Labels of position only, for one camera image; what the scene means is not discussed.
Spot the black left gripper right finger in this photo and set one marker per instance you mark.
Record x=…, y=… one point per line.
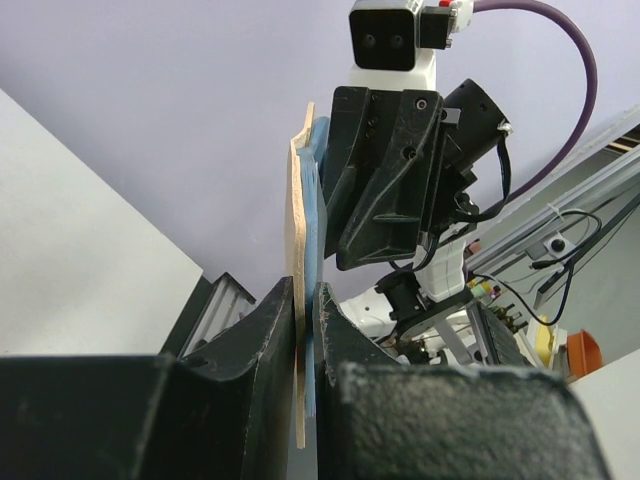
x=380, y=419

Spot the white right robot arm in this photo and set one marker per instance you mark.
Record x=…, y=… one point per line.
x=424, y=289

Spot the beige leather card holder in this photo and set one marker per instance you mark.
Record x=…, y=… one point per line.
x=295, y=242

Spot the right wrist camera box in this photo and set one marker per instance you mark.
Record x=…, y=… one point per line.
x=388, y=35

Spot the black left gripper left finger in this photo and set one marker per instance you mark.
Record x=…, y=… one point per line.
x=222, y=412

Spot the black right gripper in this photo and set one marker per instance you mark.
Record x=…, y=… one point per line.
x=379, y=160

